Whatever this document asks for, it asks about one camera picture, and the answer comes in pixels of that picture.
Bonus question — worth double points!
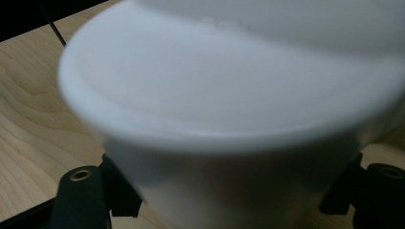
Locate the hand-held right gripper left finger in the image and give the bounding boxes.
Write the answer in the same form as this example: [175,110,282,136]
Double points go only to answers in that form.
[97,154,144,219]

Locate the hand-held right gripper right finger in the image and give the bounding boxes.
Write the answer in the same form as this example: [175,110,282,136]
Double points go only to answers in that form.
[317,152,364,216]

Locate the white-lidded seasoning jar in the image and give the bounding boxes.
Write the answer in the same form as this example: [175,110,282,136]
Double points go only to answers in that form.
[56,0,405,229]

